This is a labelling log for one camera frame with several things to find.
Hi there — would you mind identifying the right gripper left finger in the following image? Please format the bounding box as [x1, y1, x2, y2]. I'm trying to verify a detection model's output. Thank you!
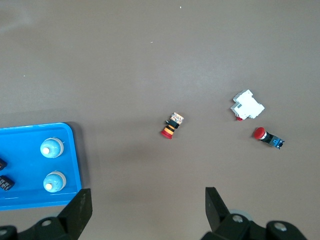
[0, 187, 93, 240]

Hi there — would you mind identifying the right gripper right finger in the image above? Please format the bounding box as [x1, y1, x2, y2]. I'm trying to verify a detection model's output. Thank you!
[201, 186, 308, 240]

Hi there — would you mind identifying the light blue dome bell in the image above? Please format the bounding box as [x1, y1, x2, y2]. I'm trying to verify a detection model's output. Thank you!
[42, 170, 67, 193]
[39, 137, 65, 159]

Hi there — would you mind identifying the blue plastic tray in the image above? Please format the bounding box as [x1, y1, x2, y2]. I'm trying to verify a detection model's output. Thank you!
[0, 121, 83, 211]

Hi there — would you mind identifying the red mushroom push button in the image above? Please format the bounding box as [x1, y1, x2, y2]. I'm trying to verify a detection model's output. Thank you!
[253, 126, 286, 151]

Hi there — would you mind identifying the white circuit breaker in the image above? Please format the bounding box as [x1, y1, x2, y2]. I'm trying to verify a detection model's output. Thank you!
[229, 89, 266, 122]

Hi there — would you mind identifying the orange black red switch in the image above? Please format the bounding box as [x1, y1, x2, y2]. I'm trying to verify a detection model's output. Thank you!
[160, 112, 185, 140]

